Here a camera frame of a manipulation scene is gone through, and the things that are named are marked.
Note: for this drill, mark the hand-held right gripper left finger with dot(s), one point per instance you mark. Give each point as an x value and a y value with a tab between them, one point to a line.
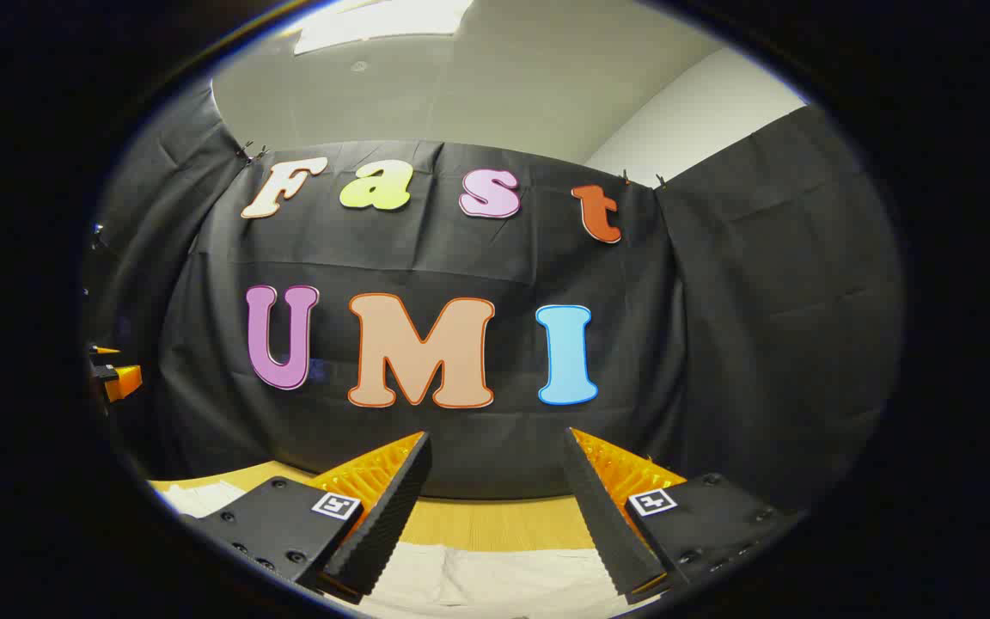
388	516

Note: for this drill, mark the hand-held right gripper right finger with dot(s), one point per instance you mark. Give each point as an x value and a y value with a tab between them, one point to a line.
602	516

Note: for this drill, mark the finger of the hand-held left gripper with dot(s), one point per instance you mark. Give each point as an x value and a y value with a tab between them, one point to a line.
123	381

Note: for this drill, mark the white jeans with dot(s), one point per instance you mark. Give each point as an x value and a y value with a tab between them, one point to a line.
495	585

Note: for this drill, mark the black backdrop cloth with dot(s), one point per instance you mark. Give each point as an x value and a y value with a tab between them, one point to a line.
461	258

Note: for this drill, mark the ceiling light panel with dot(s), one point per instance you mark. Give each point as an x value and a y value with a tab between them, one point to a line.
379	24

